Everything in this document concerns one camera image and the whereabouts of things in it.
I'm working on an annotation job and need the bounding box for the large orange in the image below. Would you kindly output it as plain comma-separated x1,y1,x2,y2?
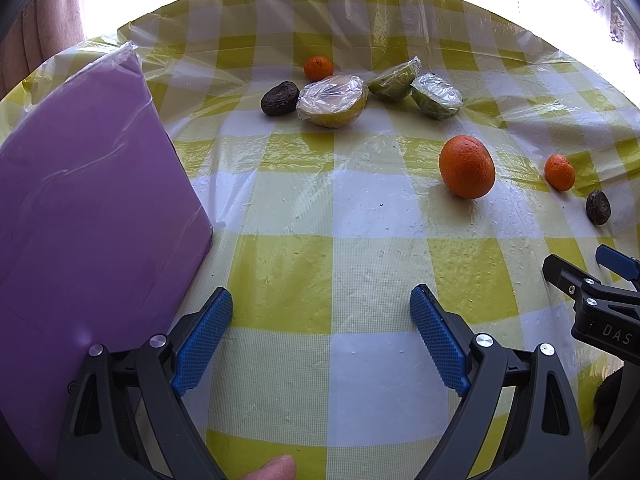
438,134,496,200

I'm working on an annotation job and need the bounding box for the yellow checkered tablecloth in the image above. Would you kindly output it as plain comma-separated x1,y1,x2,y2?
117,0,639,479

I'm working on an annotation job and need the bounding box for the purple cardboard box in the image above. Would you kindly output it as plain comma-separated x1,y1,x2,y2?
1,44,212,474

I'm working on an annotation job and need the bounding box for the yellow apple half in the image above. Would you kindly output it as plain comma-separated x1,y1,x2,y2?
296,74,369,128

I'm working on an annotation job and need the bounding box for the wrapped green fruit wedge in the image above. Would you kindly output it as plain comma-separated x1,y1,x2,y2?
368,56,422,103

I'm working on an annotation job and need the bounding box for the small tangerine back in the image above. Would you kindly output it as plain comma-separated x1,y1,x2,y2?
304,55,334,81

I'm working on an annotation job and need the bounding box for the small tangerine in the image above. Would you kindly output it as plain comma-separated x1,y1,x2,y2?
304,55,334,81
544,154,576,192

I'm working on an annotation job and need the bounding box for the pink patterned drape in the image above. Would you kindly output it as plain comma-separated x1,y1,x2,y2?
1,0,85,96

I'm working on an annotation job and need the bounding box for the left hand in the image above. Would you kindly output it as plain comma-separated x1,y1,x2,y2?
242,455,296,480

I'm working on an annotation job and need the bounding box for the dark avocado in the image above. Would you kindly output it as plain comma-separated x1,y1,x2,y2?
260,81,299,117
586,190,612,226

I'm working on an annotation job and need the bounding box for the right hand black glove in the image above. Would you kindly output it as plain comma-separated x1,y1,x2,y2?
589,363,639,480

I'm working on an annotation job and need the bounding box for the green fruit half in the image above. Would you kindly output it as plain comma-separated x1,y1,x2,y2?
411,73,463,120

